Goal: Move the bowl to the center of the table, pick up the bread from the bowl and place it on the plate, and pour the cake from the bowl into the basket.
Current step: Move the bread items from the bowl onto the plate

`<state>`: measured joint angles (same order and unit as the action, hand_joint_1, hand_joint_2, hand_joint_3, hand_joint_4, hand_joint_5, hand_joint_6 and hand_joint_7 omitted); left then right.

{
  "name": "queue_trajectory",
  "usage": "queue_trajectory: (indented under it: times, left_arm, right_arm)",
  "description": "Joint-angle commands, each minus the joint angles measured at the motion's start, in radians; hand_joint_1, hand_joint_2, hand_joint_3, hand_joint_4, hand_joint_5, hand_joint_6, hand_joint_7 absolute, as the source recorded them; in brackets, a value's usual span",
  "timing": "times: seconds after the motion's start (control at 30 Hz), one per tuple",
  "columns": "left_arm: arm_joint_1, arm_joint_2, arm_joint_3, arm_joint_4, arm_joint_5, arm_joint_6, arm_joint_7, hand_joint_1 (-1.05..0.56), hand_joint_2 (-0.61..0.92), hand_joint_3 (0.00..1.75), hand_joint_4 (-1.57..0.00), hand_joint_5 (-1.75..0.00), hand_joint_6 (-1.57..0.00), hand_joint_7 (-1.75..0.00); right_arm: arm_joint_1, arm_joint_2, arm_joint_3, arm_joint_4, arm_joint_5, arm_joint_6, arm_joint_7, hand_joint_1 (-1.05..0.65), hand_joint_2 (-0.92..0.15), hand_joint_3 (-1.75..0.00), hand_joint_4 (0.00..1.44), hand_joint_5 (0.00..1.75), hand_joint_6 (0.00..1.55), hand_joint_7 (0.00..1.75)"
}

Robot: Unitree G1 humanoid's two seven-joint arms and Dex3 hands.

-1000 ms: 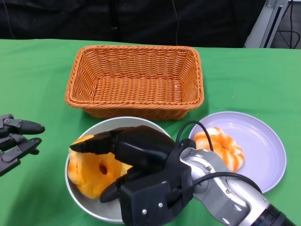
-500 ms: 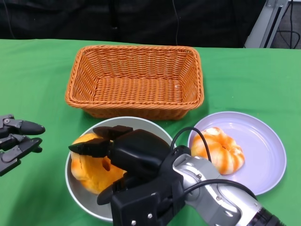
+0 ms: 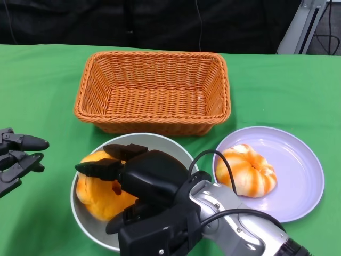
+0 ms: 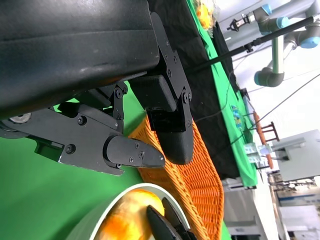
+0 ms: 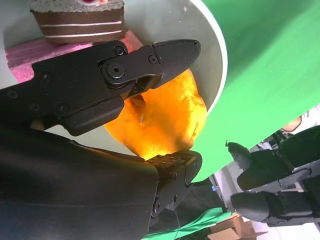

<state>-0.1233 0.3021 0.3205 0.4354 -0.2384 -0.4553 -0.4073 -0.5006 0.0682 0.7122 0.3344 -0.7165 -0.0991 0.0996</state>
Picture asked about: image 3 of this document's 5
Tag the black backdrop cloth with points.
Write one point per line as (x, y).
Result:
(80, 21)

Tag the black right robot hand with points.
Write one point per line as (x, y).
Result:
(154, 176)

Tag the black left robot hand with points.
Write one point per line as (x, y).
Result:
(13, 160)

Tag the orange wicker basket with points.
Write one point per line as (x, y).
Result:
(149, 106)

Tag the grey-green round bowl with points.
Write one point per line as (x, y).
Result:
(165, 142)

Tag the lavender round plate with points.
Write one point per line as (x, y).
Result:
(293, 173)

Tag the orange white striped bun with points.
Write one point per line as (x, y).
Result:
(247, 173)

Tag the grey aluminium frame post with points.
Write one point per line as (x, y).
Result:
(298, 32)

